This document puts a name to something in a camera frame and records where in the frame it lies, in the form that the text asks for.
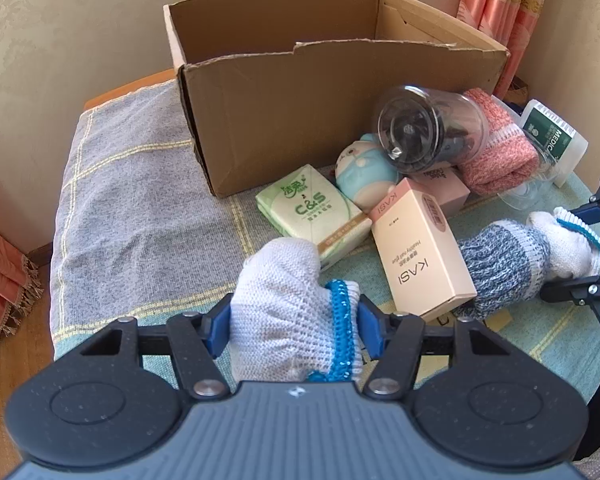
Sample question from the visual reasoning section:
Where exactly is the orange fringed curtain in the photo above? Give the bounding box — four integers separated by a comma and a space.
0, 215, 43, 336

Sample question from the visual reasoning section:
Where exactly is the green and white medicine box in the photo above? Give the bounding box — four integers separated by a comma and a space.
520, 99, 589, 188

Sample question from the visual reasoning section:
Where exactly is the large cardboard box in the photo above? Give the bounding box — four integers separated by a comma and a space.
162, 0, 511, 199

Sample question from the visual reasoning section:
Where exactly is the peach cardboard box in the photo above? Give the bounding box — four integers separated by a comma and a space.
370, 177, 478, 323

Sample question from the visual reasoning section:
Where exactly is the clear plastic container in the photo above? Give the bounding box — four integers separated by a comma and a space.
497, 157, 558, 211

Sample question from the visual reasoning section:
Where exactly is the wooden desktop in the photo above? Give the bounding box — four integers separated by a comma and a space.
84, 71, 176, 110

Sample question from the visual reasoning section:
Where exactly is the pink curtain with gold trim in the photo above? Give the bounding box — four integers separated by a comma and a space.
455, 0, 543, 101

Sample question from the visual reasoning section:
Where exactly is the grey white knit glove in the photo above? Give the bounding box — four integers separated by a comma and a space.
452, 220, 553, 320

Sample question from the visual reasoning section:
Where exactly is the clear plastic jar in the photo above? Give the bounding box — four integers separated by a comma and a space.
372, 85, 491, 176

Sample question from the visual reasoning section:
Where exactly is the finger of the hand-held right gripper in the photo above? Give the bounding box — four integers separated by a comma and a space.
540, 270, 600, 342
569, 174, 600, 233

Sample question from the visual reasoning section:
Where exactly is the pink knit glove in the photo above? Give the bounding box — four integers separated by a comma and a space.
455, 87, 541, 196

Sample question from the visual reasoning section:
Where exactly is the green tissue pack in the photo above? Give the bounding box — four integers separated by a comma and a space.
255, 164, 374, 267

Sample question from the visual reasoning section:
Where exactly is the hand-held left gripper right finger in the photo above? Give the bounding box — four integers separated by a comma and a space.
357, 295, 506, 402

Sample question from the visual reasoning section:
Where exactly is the blue round toy figure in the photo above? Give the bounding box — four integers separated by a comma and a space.
335, 133, 401, 212

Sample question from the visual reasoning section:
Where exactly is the pink cardboard box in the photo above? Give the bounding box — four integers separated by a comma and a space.
410, 165, 471, 218

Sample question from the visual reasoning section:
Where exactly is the grey checked table cloth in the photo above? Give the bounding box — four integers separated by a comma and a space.
50, 77, 600, 406

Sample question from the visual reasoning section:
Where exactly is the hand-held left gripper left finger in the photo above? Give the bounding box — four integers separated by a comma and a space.
86, 293, 235, 402

